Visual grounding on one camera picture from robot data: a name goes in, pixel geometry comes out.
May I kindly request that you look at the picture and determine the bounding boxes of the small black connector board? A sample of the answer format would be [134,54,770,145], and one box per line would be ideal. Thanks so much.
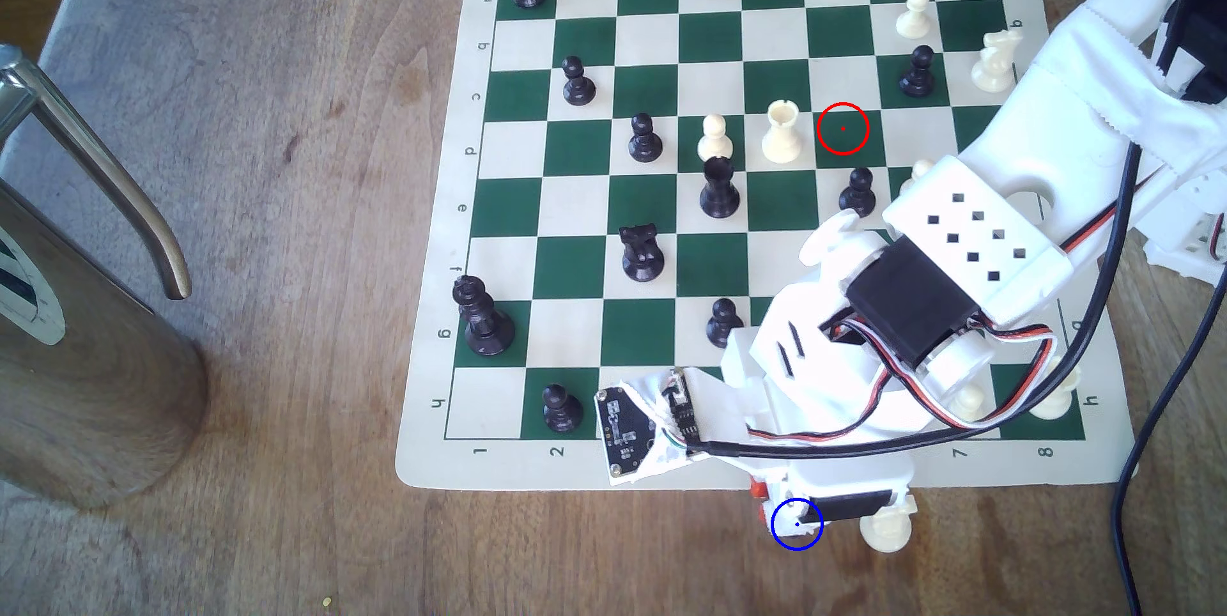
[664,369,698,445]

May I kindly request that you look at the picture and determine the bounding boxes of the black chess knight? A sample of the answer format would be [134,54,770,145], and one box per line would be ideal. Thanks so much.
[619,222,667,284]

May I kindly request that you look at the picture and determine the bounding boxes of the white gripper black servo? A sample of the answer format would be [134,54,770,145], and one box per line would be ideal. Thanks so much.
[750,455,918,537]

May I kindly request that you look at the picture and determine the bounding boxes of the white chess knight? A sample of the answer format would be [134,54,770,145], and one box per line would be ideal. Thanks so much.
[970,28,1023,95]
[860,505,916,555]

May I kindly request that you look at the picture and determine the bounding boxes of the green and white chess mat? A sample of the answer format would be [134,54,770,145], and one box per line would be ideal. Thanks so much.
[395,0,1140,493]

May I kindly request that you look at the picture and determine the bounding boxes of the red white black servo wires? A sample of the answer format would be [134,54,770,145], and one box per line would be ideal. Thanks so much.
[1054,166,1180,263]
[829,314,1084,449]

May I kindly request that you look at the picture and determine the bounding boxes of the black chess king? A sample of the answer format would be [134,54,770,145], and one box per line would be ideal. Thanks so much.
[451,275,517,357]

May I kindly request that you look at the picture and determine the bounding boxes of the stainless steel pitcher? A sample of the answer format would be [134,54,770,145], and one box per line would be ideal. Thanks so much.
[0,41,212,512]

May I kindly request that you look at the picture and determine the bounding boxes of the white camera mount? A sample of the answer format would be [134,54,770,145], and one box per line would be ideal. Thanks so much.
[613,369,759,483]

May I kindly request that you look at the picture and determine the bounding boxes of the black camera circuit board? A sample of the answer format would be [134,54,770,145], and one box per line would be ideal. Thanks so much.
[594,384,663,485]

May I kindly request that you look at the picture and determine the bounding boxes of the black chess pawn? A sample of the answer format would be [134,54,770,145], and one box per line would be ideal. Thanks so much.
[541,383,584,434]
[628,112,665,165]
[838,166,877,219]
[706,298,745,349]
[899,45,937,100]
[562,55,598,108]

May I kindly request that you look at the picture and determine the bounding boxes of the white chess rook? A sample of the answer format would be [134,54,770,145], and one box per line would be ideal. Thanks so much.
[761,99,803,167]
[1030,357,1083,422]

